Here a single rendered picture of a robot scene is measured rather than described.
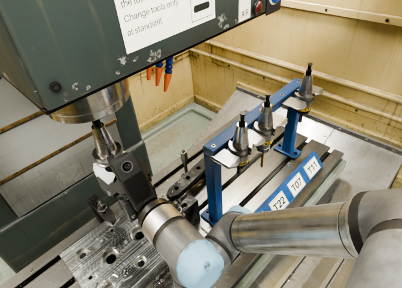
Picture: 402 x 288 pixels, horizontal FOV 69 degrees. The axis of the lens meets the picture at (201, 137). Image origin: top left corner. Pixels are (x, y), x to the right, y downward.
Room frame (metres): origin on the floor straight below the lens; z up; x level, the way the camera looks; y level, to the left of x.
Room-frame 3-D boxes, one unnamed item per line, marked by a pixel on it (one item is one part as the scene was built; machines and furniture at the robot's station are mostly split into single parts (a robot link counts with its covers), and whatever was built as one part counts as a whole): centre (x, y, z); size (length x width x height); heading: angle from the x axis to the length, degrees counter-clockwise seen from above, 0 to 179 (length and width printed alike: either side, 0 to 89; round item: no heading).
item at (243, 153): (0.59, -0.10, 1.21); 0.06 x 0.06 x 0.03
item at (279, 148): (0.88, -0.35, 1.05); 0.10 x 0.05 x 0.30; 43
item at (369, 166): (0.93, -0.27, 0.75); 0.89 x 0.70 x 0.26; 43
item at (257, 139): (0.62, -0.14, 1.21); 0.07 x 0.05 x 0.01; 43
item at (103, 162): (0.50, 0.21, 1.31); 0.06 x 0.06 x 0.03
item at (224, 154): (0.55, -0.06, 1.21); 0.07 x 0.05 x 0.01; 43
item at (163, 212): (0.33, 0.08, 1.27); 0.08 x 0.05 x 0.08; 127
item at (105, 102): (0.50, 0.21, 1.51); 0.16 x 0.16 x 0.12
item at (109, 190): (0.42, 0.19, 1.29); 0.09 x 0.05 x 0.02; 50
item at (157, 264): (0.47, 0.24, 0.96); 0.29 x 0.23 x 0.05; 133
